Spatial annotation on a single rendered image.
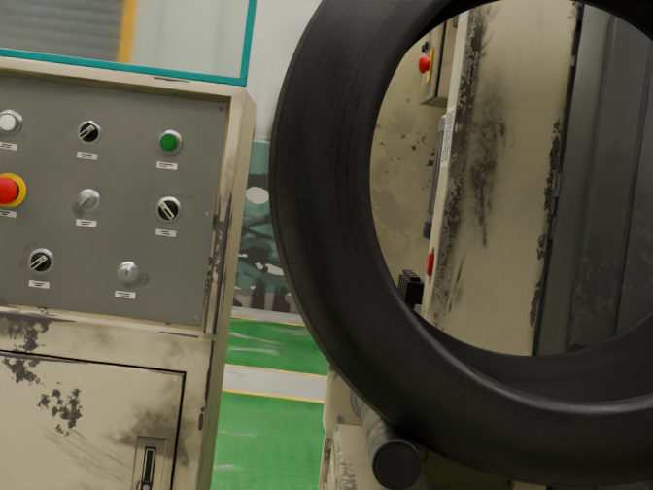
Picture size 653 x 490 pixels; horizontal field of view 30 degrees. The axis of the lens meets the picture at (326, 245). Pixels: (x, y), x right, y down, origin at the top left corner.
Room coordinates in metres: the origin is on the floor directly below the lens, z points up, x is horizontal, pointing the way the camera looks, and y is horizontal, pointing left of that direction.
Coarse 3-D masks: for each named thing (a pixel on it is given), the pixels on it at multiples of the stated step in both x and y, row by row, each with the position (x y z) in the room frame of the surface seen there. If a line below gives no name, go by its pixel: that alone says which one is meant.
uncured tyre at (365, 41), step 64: (384, 0) 1.06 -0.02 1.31; (448, 0) 1.05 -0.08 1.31; (576, 0) 1.36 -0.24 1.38; (640, 0) 1.34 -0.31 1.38; (320, 64) 1.07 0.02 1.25; (384, 64) 1.05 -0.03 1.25; (320, 128) 1.06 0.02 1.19; (320, 192) 1.06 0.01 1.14; (320, 256) 1.06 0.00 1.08; (320, 320) 1.09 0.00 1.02; (384, 320) 1.06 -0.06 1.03; (640, 320) 1.37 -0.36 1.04; (384, 384) 1.07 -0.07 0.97; (448, 384) 1.06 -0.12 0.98; (512, 384) 1.33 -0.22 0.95; (576, 384) 1.33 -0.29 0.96; (640, 384) 1.33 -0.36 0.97; (448, 448) 1.09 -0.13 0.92; (512, 448) 1.06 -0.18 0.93; (576, 448) 1.06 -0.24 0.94; (640, 448) 1.07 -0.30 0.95
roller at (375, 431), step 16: (368, 416) 1.25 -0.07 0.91; (368, 432) 1.19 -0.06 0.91; (384, 432) 1.14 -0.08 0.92; (368, 448) 1.15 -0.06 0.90; (384, 448) 1.09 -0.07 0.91; (400, 448) 1.08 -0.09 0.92; (416, 448) 1.11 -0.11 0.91; (384, 464) 1.08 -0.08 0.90; (400, 464) 1.08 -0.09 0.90; (416, 464) 1.09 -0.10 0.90; (384, 480) 1.08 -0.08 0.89; (400, 480) 1.08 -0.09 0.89; (416, 480) 1.09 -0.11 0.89
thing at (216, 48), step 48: (0, 0) 1.80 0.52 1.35; (48, 0) 1.80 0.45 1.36; (96, 0) 1.80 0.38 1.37; (144, 0) 1.80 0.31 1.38; (192, 0) 1.81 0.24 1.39; (240, 0) 1.81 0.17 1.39; (0, 48) 1.79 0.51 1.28; (48, 48) 1.80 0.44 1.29; (96, 48) 1.80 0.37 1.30; (144, 48) 1.80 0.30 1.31; (192, 48) 1.81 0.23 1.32; (240, 48) 1.81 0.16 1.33
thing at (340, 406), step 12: (336, 372) 1.43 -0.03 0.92; (336, 384) 1.43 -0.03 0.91; (336, 396) 1.43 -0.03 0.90; (348, 396) 1.43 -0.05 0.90; (324, 408) 1.44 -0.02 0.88; (336, 408) 1.43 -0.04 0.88; (348, 408) 1.43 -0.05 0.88; (324, 420) 1.43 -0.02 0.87; (336, 420) 1.43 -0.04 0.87; (348, 420) 1.43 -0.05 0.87; (360, 420) 1.43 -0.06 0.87
